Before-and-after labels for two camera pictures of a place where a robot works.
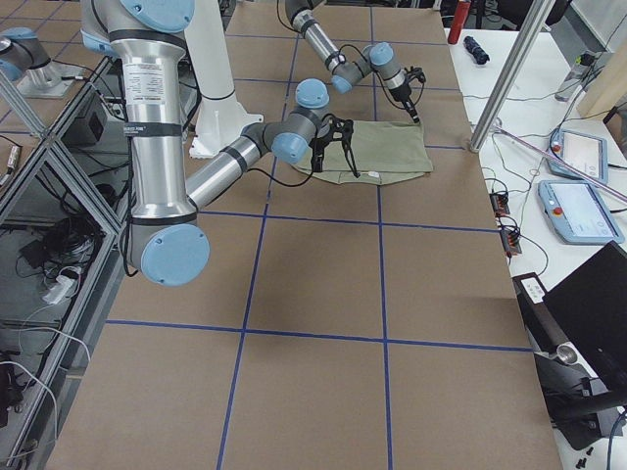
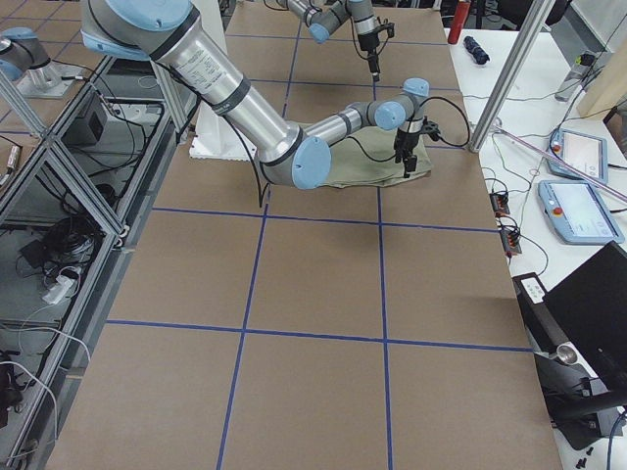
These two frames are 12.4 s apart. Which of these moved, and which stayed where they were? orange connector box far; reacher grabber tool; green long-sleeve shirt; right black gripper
Moved: right black gripper
Stayed: orange connector box far; green long-sleeve shirt; reacher grabber tool
